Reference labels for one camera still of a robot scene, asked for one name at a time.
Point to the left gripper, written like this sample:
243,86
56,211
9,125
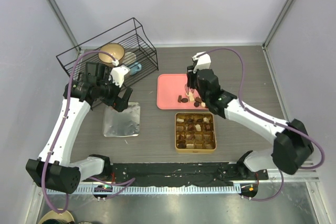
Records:
119,104

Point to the pink tray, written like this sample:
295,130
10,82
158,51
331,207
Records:
171,94

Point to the gold chocolate box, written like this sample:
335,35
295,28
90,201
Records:
195,133

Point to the metal tongs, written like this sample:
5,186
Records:
189,91

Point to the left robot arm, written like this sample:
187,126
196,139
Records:
53,168

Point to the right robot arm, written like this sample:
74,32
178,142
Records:
290,144

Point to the silver box lid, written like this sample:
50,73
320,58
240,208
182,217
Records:
122,124

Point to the blue cup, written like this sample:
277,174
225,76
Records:
135,68

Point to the gold bowl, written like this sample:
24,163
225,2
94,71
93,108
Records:
114,49

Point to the round object bottom left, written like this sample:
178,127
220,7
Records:
53,217

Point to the black wire rack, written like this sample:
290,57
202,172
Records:
110,56

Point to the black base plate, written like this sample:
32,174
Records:
181,174

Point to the white cable duct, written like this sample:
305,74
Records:
132,190

